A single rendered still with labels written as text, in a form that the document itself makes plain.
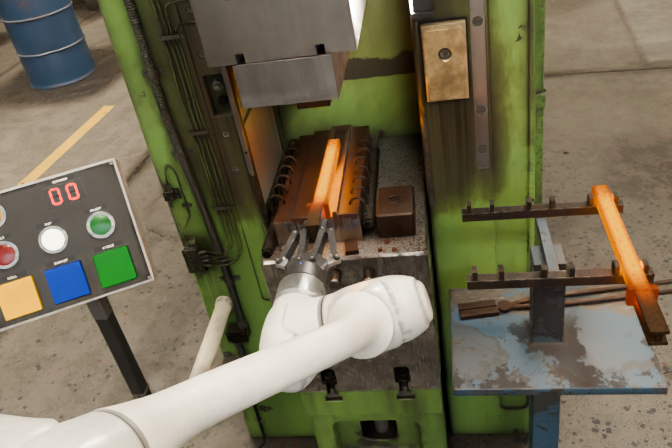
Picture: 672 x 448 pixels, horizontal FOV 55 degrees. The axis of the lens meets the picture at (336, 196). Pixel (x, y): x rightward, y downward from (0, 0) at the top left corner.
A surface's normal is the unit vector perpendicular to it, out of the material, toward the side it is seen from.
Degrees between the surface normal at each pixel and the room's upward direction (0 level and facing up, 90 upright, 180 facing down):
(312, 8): 90
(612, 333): 0
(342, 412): 90
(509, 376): 0
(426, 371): 90
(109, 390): 0
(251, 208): 90
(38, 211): 60
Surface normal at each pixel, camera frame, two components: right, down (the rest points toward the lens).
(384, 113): -0.10, 0.55
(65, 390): -0.16, -0.83
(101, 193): 0.21, 0.00
